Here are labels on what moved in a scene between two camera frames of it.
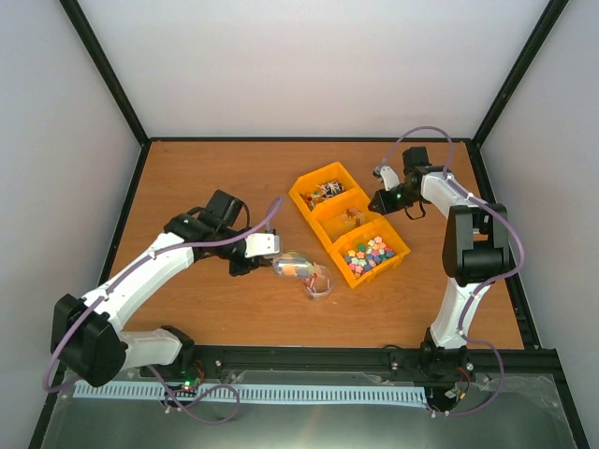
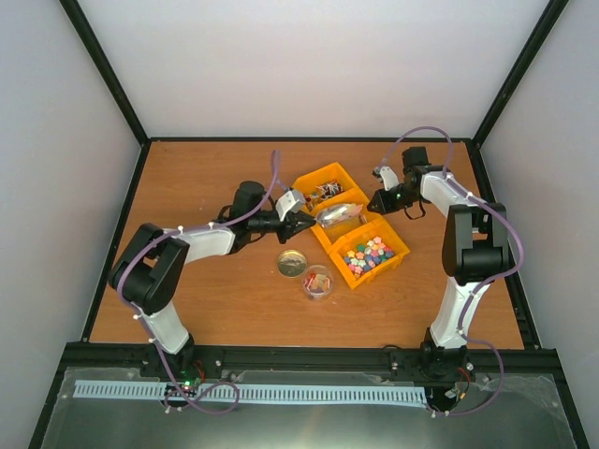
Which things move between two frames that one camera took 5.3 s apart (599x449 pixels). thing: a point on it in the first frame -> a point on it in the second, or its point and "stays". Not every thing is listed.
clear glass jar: (318, 282) stays
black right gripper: (385, 208) stays
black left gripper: (237, 268) -> (299, 220)
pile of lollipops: (328, 189) stays
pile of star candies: (369, 255) stays
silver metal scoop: (293, 264) -> (338, 213)
